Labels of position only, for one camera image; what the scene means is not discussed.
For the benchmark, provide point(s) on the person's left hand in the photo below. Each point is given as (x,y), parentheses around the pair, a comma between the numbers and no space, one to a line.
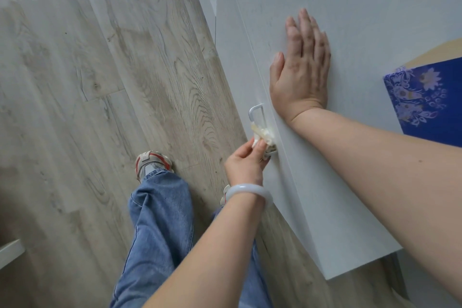
(245,168)

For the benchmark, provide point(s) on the blue floral patterned cloth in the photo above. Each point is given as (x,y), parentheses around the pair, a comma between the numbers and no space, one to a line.
(427,102)

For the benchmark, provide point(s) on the person's right thumb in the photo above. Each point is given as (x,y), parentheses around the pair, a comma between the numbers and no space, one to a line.
(277,66)

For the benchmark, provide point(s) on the grey red sneaker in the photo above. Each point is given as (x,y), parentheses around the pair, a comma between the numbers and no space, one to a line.
(153,161)
(225,196)

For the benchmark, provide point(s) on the person's right middle finger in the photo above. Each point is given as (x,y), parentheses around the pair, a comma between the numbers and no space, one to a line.
(306,31)

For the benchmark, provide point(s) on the person's right forearm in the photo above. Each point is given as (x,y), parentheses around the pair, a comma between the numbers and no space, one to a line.
(389,181)

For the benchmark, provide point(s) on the person's right hand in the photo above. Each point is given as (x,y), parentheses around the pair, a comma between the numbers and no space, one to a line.
(301,80)

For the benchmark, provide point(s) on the person's left forearm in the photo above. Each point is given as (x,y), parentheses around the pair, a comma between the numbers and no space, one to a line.
(209,257)

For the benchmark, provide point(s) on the white cabinet door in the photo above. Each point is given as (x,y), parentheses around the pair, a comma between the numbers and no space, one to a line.
(361,22)

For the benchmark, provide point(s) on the white jade bangle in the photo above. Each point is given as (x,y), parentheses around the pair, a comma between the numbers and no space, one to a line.
(249,188)

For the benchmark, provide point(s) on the white furniture edge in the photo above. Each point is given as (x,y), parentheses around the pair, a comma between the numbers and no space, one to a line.
(10,253)

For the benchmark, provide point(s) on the person's right little finger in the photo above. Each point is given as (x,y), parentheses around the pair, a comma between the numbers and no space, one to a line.
(326,49)

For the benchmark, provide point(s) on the white cleaning wipe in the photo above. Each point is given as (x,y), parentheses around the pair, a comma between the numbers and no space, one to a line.
(262,135)

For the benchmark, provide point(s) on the person's left thumb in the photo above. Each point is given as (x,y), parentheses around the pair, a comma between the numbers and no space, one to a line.
(262,155)

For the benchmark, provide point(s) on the blue denim jeans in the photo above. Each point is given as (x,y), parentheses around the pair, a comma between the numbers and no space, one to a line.
(158,232)

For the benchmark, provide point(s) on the beige cardboard box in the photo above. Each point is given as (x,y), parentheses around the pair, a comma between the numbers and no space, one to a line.
(438,53)

